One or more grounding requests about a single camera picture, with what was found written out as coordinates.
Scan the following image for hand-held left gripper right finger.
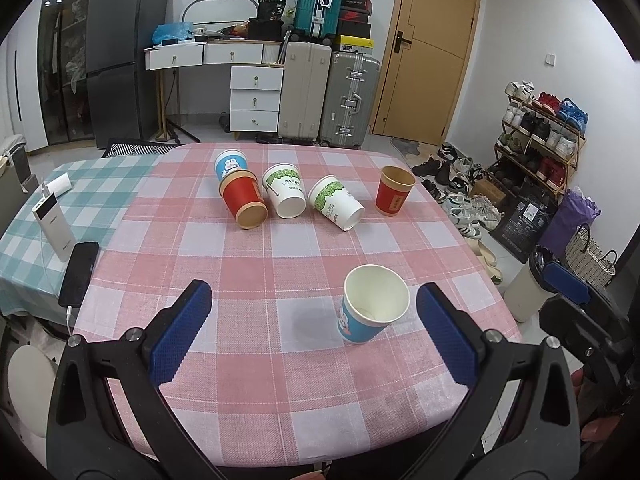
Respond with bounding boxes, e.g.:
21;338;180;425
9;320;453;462
416;282;582;480

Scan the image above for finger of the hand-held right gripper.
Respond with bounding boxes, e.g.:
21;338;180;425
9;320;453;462
533;246;608;317

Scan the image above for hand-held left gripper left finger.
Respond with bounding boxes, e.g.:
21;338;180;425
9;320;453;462
46;279;222;480

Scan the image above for blue rabbit print paper cup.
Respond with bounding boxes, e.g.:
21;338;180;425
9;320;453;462
342;264;411;345
214;149;248;182

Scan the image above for red paper cup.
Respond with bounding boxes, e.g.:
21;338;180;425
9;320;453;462
219;170;269;231
375;165;417;217

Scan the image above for white green print paper cup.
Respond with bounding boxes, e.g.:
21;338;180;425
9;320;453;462
262;163;306;219
307;175;366;232

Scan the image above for white trash bin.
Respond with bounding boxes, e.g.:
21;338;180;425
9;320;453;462
504;246;556;323

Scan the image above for purple plastic bag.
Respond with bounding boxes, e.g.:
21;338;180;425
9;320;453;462
541;186;602;258

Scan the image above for black printed shopping bag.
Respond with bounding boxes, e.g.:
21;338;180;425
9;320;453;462
490;179;560;265

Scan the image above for beige slippers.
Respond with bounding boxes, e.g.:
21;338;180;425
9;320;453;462
470;240;503;286

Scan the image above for pink checkered tablecloth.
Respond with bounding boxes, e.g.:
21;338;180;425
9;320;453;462
74;142;523;466

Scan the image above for black smartphone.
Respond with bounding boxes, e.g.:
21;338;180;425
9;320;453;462
58;241;100;308

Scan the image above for wooden shoe rack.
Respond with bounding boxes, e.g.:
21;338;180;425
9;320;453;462
494;91;587;201

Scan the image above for pile of sneakers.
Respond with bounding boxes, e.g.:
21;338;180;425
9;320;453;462
410;142;507;240

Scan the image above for shoe rack with shoes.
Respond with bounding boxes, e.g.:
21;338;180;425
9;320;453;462
497;80;590;188

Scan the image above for green checkered tablecloth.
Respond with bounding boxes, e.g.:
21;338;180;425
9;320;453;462
0;152;166;317

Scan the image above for white power bank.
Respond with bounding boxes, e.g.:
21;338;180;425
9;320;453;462
32;196;77;263

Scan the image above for white chair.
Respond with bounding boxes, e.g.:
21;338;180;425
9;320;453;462
7;345;63;453

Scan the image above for grey doormat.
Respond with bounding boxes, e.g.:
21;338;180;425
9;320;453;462
390;137;425;158

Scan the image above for black white patterned rug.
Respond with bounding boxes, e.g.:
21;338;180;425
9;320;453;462
102;137;182;160

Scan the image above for small white box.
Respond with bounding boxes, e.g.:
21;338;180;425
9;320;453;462
42;172;72;197

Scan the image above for black tripod stand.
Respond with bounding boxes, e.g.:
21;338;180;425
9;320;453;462
162;71;202;145

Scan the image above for silver suitcase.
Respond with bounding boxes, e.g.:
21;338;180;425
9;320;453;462
320;51;381;150

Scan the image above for white dresser with drawers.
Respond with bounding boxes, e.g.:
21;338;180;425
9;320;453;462
144;40;285;142

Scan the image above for beige suitcase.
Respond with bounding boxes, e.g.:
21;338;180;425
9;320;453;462
277;41;332;142

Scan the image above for wooden door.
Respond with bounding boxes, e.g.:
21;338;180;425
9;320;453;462
372;0;485;147

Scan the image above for dark grey refrigerator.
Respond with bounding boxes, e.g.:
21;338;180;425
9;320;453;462
85;0;172;149

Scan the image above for glass door cabinet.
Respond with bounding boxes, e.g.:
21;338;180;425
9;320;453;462
37;0;98;148

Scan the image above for blue plastic bag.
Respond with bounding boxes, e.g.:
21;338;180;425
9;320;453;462
152;21;195;46

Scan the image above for stack of shoe boxes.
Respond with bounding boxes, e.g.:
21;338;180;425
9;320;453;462
334;0;376;56

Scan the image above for woven basket with handles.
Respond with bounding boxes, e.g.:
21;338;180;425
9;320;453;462
565;223;618;288

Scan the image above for white charging cable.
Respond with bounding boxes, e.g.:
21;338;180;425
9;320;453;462
39;180;77;341

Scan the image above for white arched mirror frame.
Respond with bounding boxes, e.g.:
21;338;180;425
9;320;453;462
180;0;261;36

